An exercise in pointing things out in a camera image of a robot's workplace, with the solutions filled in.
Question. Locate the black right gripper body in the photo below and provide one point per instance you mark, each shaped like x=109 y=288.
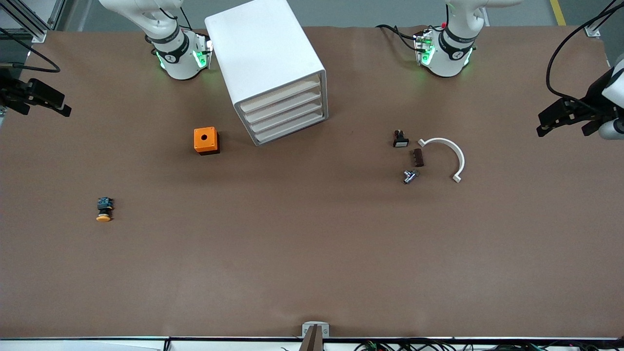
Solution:
x=10 y=90

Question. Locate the orange push button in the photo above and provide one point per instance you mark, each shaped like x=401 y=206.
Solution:
x=103 y=218

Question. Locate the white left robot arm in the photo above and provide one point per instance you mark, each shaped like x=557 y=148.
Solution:
x=448 y=58

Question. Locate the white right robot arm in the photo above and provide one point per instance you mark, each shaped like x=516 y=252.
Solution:
x=178 y=63

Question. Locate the orange button box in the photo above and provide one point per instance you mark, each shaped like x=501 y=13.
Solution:
x=199 y=142

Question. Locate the white drawer cabinet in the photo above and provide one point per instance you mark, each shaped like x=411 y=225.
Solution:
x=263 y=48

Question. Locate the brown terminal block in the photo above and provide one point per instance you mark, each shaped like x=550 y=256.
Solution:
x=418 y=158

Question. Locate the aluminium frame profile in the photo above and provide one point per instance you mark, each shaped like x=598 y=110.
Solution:
x=36 y=34
x=592 y=31

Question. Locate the white curved bracket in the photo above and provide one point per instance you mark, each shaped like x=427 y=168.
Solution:
x=441 y=140

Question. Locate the silver key switch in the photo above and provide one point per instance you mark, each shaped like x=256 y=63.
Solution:
x=409 y=176

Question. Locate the black rectangular white-faced switch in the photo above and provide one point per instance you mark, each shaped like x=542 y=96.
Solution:
x=400 y=142

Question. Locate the grey metal mount bracket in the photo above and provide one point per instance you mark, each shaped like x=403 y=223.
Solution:
x=306 y=327

